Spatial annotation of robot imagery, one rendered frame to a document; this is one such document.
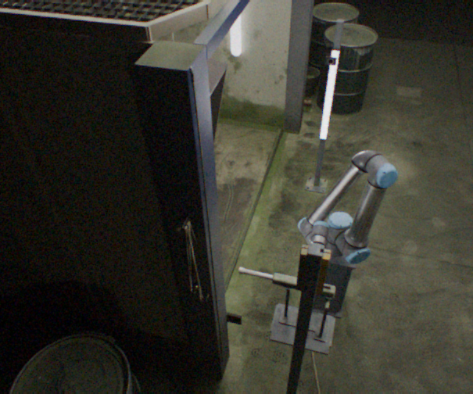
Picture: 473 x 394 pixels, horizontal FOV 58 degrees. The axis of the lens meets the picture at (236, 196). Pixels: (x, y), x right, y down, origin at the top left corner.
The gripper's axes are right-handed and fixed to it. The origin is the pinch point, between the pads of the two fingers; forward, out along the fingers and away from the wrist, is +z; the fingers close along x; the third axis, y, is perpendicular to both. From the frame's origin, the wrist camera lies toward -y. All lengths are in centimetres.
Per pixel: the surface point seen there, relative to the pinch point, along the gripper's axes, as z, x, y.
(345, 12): -406, 22, 23
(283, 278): 10.1, 13.1, -5.0
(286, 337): 21.7, 7.0, 30.4
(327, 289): 10.7, -8.5, -5.0
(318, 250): 28, -1, -55
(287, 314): 9.3, 9.2, 28.8
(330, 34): -341, 31, 23
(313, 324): 11.0, -5.8, 29.6
